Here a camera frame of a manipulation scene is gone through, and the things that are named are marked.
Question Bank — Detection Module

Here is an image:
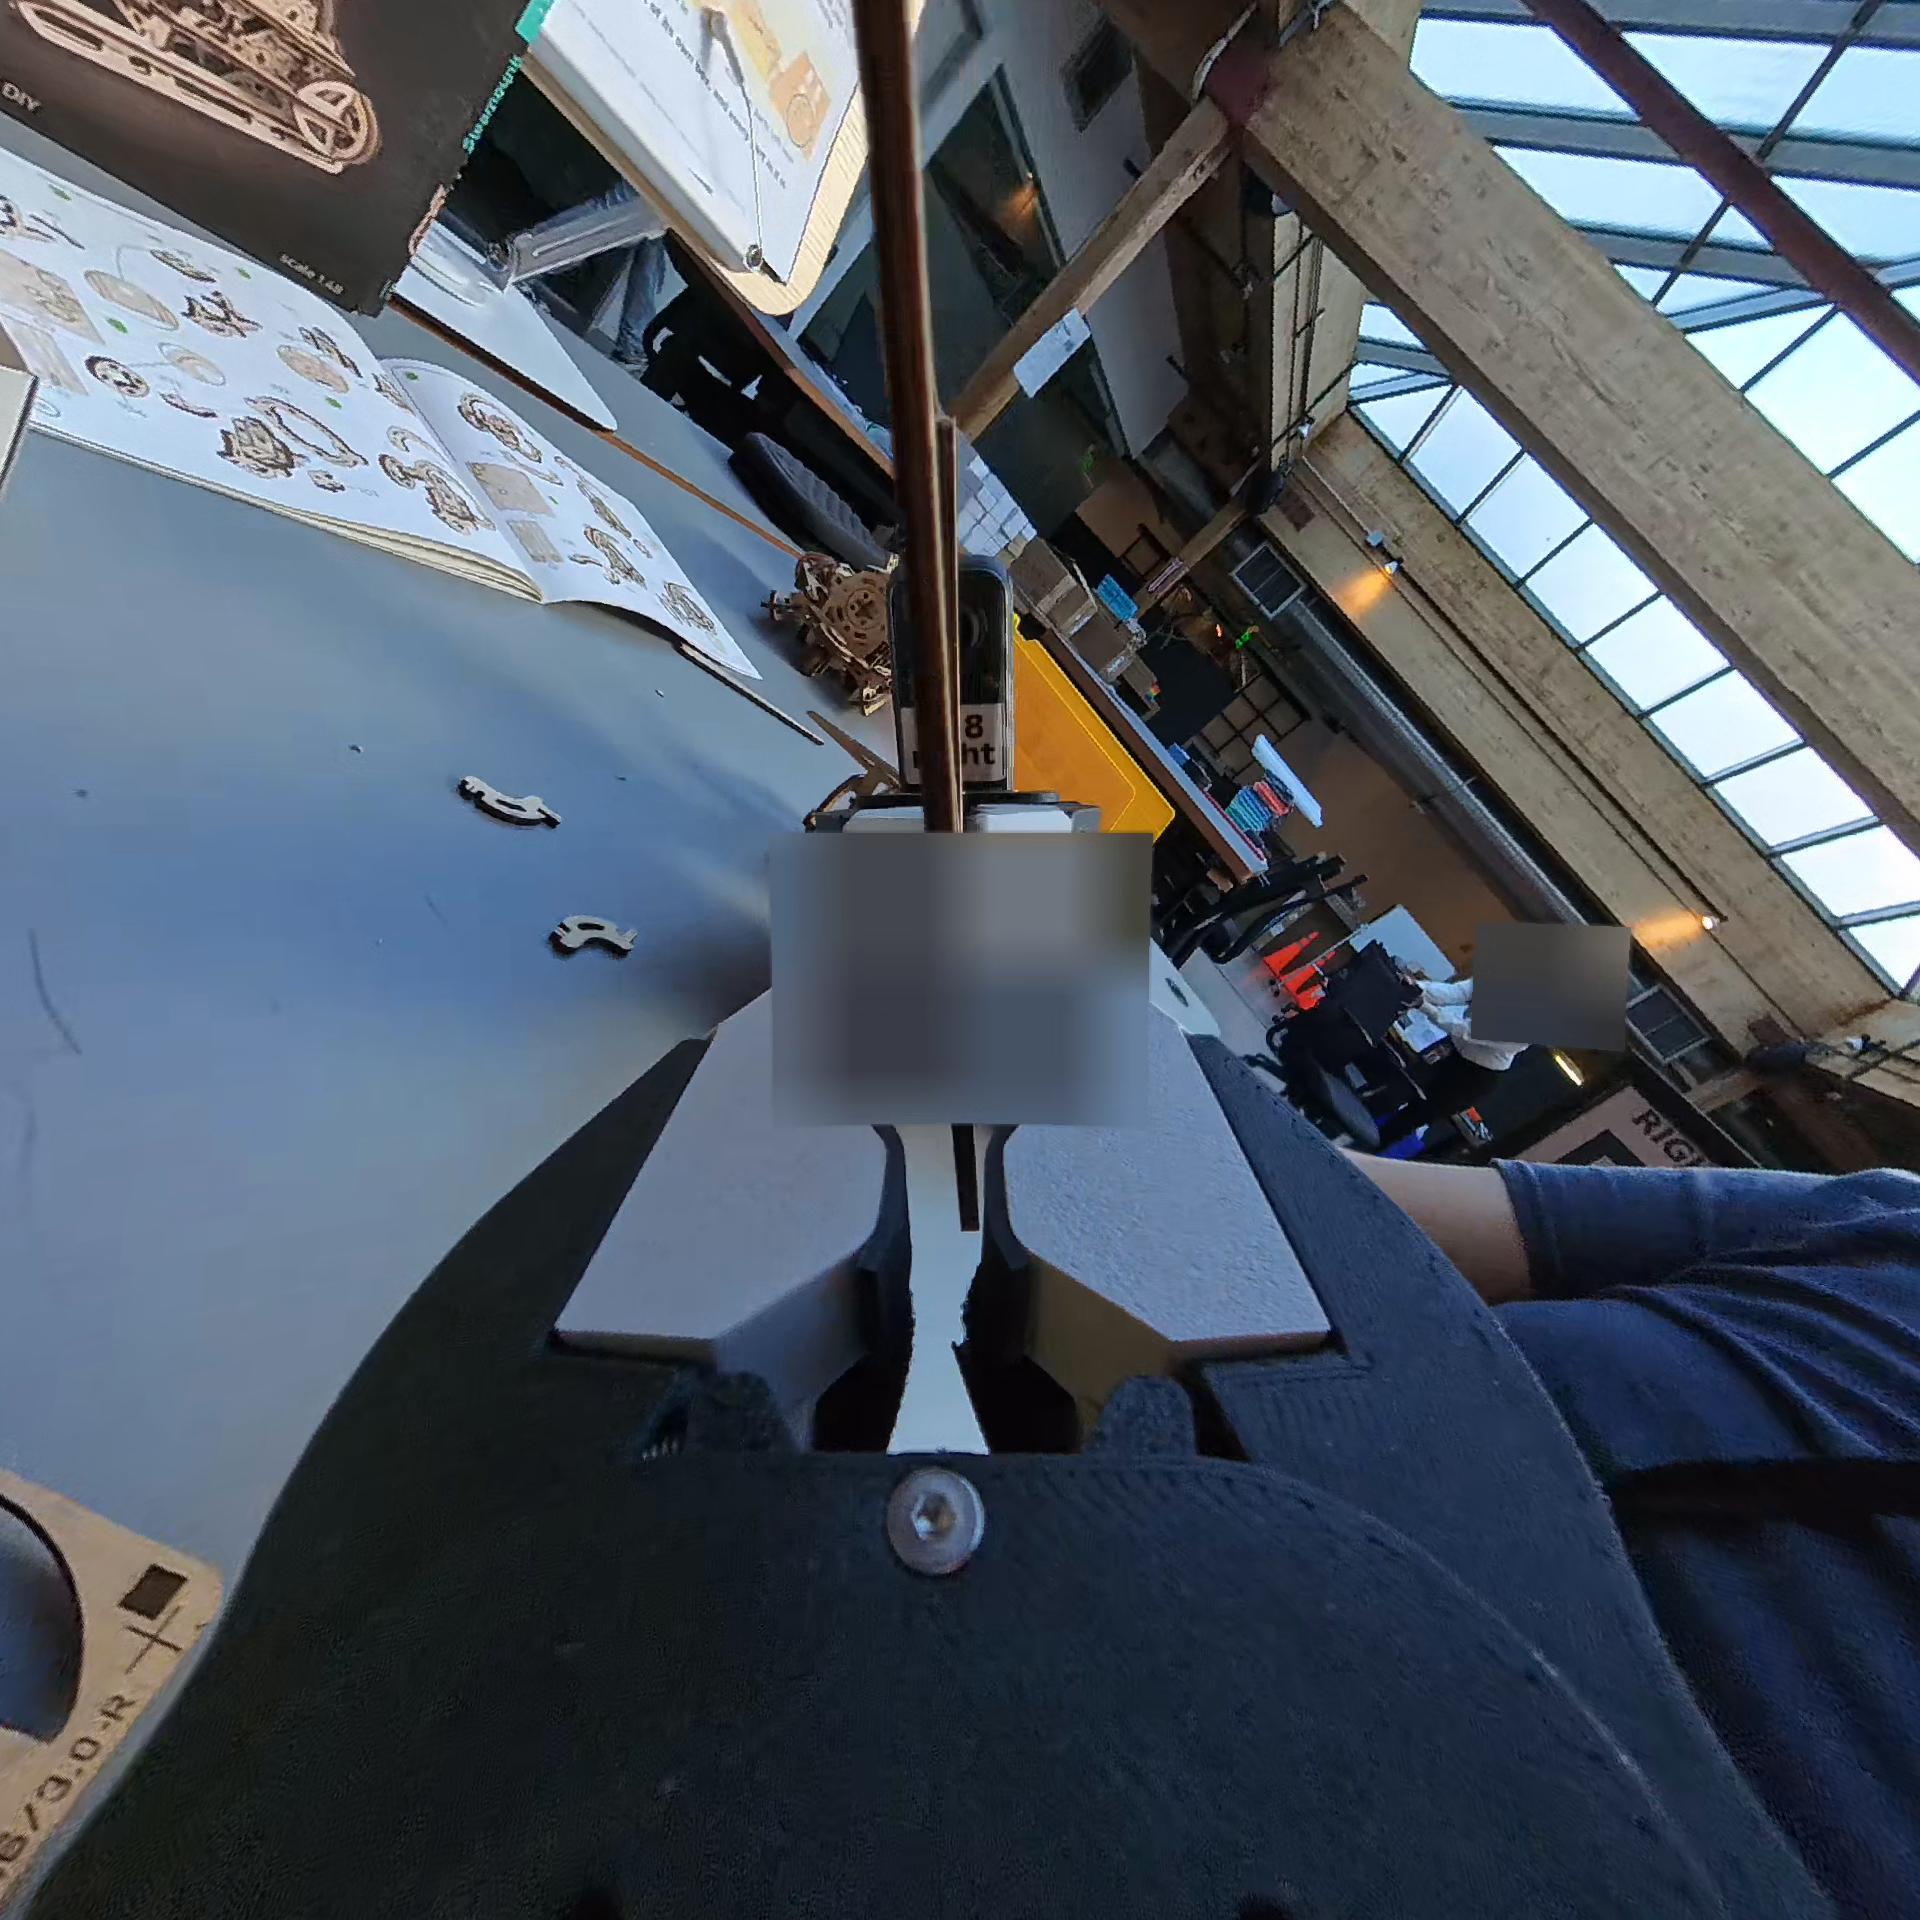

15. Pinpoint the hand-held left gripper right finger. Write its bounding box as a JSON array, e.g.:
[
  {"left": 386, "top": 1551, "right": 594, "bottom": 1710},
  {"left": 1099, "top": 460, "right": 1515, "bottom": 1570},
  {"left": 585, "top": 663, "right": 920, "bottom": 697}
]
[{"left": 968, "top": 997, "right": 1336, "bottom": 1443}]

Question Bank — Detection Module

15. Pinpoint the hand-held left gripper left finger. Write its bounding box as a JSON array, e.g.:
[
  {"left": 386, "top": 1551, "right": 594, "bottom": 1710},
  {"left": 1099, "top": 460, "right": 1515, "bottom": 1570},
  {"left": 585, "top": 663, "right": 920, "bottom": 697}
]
[{"left": 555, "top": 997, "right": 912, "bottom": 1443}]

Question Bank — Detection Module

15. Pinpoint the laser-cut wooden parts sheet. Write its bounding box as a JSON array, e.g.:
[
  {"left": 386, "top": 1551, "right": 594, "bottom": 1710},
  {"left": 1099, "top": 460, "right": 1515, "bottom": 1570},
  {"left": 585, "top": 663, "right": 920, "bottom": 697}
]
[{"left": 852, "top": 0, "right": 985, "bottom": 1231}]

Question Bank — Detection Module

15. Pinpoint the person's right forearm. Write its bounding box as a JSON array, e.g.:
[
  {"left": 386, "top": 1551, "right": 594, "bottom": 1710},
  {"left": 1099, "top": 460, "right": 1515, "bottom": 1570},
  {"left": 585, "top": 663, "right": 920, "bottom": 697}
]
[{"left": 1346, "top": 1151, "right": 1537, "bottom": 1308}]

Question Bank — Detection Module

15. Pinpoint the partly built wooden model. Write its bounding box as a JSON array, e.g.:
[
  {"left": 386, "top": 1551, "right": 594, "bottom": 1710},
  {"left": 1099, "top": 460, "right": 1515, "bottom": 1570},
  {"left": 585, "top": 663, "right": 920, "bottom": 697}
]
[{"left": 762, "top": 549, "right": 904, "bottom": 713}]

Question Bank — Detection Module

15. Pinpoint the emptied wooden parts sheet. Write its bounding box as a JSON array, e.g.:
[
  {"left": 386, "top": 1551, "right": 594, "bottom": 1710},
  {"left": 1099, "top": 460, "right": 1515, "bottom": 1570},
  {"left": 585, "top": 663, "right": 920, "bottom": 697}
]
[{"left": 0, "top": 1469, "right": 226, "bottom": 1914}]

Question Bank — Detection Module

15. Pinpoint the black model kit box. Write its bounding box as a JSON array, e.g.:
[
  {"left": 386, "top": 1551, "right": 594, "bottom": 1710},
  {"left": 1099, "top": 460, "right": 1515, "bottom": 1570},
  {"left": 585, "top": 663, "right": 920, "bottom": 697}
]
[{"left": 0, "top": 0, "right": 535, "bottom": 317}]

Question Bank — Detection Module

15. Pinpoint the yellow storage bin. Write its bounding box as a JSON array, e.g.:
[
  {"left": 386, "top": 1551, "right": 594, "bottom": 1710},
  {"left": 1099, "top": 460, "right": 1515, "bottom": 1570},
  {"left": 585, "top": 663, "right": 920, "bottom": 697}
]
[{"left": 1008, "top": 621, "right": 1177, "bottom": 842}]

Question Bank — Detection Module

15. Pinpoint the black ribbed cushion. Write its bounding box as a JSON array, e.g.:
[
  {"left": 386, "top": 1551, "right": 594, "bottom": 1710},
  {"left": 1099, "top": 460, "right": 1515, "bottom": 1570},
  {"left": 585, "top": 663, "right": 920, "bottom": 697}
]
[{"left": 732, "top": 431, "right": 890, "bottom": 569}]

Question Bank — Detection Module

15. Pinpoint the black framed sign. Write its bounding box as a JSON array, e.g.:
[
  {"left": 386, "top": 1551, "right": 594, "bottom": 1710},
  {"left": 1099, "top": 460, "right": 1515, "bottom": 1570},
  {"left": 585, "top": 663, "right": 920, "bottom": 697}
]
[{"left": 1560, "top": 1089, "right": 1719, "bottom": 1172}]

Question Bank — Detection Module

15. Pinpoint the white display stand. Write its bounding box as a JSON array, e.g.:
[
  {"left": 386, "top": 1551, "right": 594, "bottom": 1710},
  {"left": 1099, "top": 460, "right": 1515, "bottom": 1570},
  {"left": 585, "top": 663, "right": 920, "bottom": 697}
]
[{"left": 393, "top": 191, "right": 665, "bottom": 435}]

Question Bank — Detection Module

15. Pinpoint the white instruction display board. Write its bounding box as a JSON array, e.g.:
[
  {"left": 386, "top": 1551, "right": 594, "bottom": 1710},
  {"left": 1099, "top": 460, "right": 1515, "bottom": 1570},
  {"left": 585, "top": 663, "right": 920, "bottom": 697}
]
[{"left": 526, "top": 0, "right": 875, "bottom": 317}]

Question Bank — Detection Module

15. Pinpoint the person's navy shirt torso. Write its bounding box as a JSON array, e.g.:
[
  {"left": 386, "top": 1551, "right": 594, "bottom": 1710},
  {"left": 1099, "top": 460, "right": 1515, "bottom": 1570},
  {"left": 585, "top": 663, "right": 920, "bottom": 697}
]
[{"left": 1494, "top": 1162, "right": 1920, "bottom": 1920}]

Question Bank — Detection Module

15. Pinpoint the open instruction booklet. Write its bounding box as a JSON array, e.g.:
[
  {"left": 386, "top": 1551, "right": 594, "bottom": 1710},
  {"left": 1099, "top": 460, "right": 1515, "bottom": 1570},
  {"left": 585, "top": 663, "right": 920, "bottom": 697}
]
[{"left": 0, "top": 142, "right": 763, "bottom": 681}]

